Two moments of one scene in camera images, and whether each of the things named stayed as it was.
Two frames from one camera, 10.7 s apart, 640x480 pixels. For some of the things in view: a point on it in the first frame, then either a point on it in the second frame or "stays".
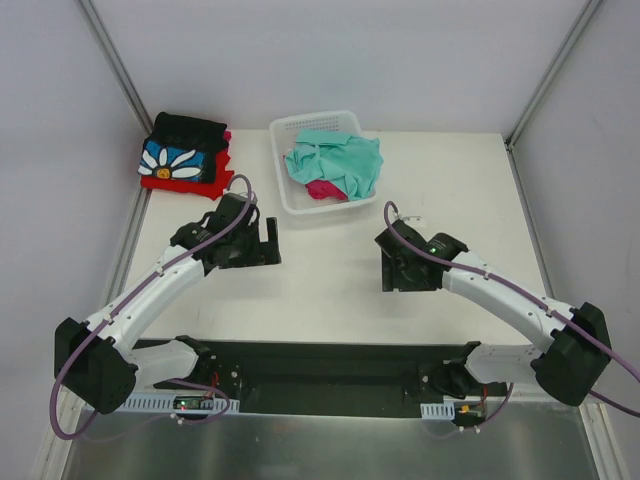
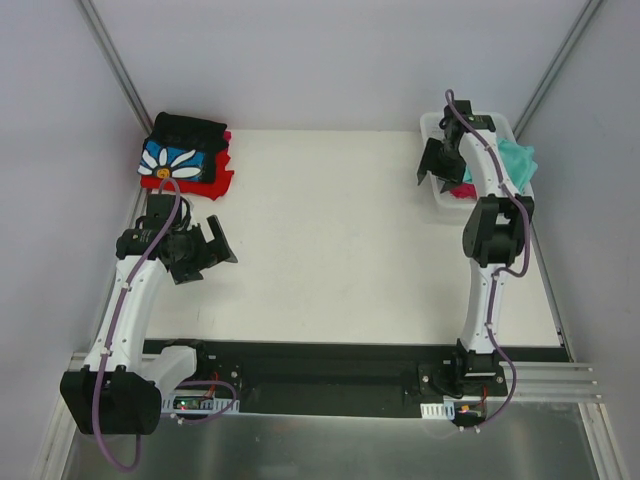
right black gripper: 391,275 to 439,163
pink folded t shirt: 228,137 stays
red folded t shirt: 222,170 stays
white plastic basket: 296,197 to 430,128
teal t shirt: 353,165 to 520,162
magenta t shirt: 321,188 to 465,191
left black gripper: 268,247 to 201,251
